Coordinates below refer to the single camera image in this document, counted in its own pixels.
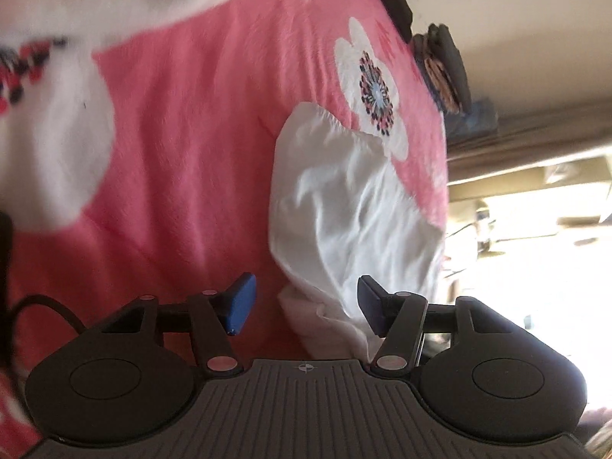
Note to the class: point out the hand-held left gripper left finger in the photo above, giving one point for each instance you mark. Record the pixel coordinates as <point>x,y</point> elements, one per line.
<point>241,303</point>

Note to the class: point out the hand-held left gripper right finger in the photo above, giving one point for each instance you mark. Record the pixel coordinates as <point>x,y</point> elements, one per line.
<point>370,301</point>

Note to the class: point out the white button shirt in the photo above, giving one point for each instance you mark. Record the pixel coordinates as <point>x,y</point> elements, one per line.
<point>344,210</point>

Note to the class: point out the stack of folded clothes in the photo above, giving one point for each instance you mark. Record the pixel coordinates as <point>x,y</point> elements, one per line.
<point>454,62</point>

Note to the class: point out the pink floral blanket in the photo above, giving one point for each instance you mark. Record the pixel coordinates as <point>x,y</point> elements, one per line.
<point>191,129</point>

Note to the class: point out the beige curtain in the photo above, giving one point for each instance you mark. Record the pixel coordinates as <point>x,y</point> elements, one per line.
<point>535,138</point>

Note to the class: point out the beige folded garment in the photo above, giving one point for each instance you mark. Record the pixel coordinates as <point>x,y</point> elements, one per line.
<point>437,76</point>

